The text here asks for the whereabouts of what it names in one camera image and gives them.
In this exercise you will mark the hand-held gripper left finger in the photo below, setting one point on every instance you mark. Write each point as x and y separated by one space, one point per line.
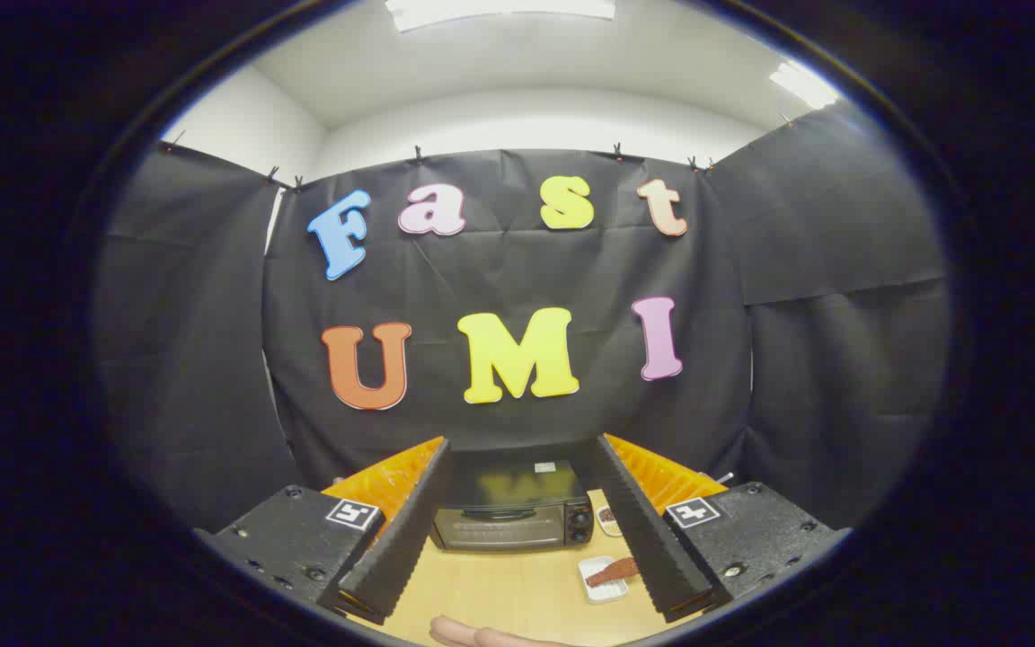
405 530

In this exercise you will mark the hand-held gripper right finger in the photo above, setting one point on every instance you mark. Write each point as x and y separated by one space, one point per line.
639 530

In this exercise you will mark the red meat slice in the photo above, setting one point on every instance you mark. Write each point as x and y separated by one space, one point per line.
612 571

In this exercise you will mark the black toaster oven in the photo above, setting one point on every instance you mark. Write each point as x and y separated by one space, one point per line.
508 532

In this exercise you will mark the white divided dish with beans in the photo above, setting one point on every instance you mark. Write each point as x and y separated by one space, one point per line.
607 519

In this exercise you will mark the white plastic tray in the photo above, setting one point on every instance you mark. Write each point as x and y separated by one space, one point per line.
605 593

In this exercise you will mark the small ceiling light panel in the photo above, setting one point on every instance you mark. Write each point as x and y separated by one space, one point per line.
803 83

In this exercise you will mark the long ceiling light panel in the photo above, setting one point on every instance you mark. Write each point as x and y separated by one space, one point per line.
499 11

